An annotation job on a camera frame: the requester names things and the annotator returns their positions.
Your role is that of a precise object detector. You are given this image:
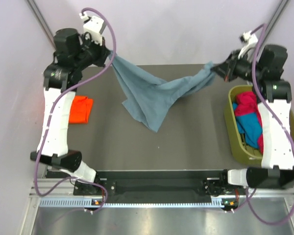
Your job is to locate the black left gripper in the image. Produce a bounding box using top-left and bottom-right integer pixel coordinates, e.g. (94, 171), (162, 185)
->
(73, 33), (109, 71)

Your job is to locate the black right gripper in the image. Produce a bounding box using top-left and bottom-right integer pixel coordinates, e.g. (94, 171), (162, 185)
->
(209, 50), (263, 84)

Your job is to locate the light blue t shirt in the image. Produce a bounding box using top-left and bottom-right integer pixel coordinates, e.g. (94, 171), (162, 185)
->
(112, 55), (216, 133)

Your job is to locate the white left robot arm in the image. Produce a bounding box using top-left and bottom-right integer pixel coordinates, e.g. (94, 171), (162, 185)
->
(30, 28), (109, 194)

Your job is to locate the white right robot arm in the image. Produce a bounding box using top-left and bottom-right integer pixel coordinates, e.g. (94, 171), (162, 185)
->
(212, 43), (294, 194)

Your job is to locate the red t shirt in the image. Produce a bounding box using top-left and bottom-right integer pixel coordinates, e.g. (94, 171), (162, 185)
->
(234, 91), (264, 154)

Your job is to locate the folded orange t shirt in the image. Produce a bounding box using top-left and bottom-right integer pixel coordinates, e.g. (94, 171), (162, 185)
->
(69, 95), (94, 124)

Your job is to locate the bright blue t shirt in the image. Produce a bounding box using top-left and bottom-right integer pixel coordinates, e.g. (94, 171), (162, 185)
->
(232, 103), (263, 151)

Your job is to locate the olive green plastic bin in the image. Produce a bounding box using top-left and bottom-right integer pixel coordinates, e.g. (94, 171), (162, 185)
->
(224, 85), (294, 166)

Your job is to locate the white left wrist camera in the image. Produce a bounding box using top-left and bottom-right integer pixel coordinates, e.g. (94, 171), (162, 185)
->
(79, 13), (106, 46)

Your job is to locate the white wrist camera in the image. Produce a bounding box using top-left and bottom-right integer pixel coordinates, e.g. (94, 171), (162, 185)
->
(79, 13), (106, 46)
(238, 31), (258, 59)

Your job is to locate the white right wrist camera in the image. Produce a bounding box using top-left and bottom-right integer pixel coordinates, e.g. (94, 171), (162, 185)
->
(238, 31), (258, 59)

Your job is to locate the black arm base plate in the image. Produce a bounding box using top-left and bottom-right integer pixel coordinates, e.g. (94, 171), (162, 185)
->
(73, 177), (248, 197)

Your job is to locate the slotted grey cable duct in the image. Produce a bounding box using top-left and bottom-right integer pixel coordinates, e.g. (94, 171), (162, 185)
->
(39, 197), (239, 208)

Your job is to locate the aluminium frame rail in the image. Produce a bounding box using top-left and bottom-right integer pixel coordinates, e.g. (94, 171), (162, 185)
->
(30, 178), (294, 198)

